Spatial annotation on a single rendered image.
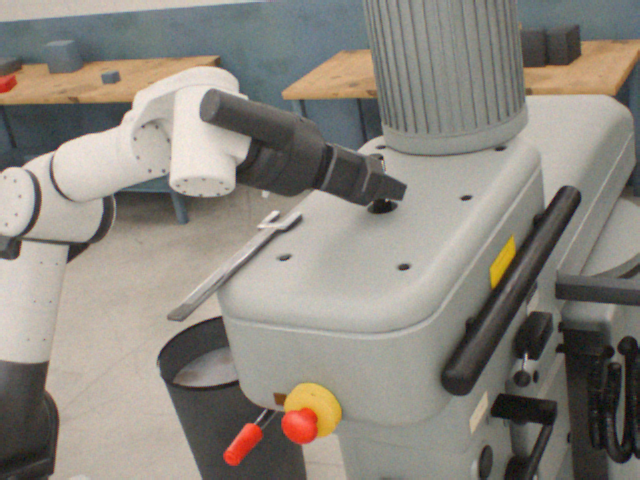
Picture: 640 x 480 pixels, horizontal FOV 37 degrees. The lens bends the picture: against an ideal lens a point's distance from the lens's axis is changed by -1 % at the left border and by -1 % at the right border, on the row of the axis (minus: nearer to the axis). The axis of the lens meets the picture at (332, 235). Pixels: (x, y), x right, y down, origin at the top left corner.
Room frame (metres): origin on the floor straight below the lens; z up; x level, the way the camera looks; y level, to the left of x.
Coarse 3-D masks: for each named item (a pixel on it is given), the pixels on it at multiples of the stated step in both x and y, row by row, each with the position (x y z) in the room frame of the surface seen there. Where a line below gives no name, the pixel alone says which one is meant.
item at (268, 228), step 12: (276, 216) 1.06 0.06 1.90; (300, 216) 1.05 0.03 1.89; (264, 228) 1.03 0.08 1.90; (276, 228) 1.03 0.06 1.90; (288, 228) 1.03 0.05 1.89; (252, 240) 1.00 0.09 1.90; (264, 240) 1.00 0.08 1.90; (240, 252) 0.98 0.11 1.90; (252, 252) 0.98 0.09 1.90; (228, 264) 0.95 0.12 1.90; (240, 264) 0.95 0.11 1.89; (216, 276) 0.93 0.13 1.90; (228, 276) 0.93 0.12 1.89; (204, 288) 0.91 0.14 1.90; (216, 288) 0.91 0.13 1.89; (192, 300) 0.88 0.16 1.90; (204, 300) 0.89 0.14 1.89; (180, 312) 0.86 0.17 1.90
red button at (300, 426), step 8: (304, 408) 0.84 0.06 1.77; (288, 416) 0.82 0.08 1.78; (296, 416) 0.82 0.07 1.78; (304, 416) 0.82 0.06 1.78; (312, 416) 0.83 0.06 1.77; (288, 424) 0.82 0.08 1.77; (296, 424) 0.81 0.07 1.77; (304, 424) 0.81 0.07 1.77; (312, 424) 0.81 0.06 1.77; (288, 432) 0.82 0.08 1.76; (296, 432) 0.81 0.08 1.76; (304, 432) 0.81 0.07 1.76; (312, 432) 0.81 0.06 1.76; (296, 440) 0.82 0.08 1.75; (304, 440) 0.81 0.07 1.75; (312, 440) 0.81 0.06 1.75
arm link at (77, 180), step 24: (72, 144) 1.03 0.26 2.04; (96, 144) 1.00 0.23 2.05; (24, 168) 1.06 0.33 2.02; (48, 168) 1.04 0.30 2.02; (72, 168) 1.01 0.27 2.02; (96, 168) 0.99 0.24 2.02; (120, 168) 0.97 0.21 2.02; (48, 192) 1.02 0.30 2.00; (72, 192) 1.01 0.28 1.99; (96, 192) 1.00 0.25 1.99; (48, 216) 1.01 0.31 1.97; (72, 216) 1.03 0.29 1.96; (96, 216) 1.05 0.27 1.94; (72, 240) 1.05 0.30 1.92; (96, 240) 1.07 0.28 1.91
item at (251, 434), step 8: (264, 416) 0.93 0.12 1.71; (272, 416) 0.94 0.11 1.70; (248, 424) 0.91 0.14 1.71; (256, 424) 0.92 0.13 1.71; (264, 424) 0.92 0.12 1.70; (240, 432) 0.90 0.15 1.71; (248, 432) 0.90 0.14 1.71; (256, 432) 0.90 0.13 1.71; (240, 440) 0.89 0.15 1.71; (248, 440) 0.89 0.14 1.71; (256, 440) 0.90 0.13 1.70; (232, 448) 0.88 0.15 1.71; (240, 448) 0.88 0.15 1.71; (248, 448) 0.89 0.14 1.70; (224, 456) 0.88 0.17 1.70; (232, 456) 0.87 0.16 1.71; (240, 456) 0.87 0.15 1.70; (232, 464) 0.87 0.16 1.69
